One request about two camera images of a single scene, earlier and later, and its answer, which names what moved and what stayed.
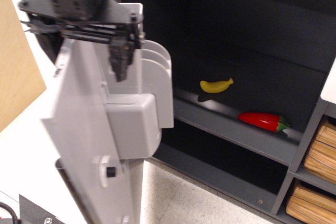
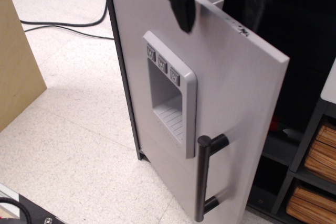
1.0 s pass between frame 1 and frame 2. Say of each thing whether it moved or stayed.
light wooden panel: stayed
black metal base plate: stayed
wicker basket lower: stayed
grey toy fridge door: moved
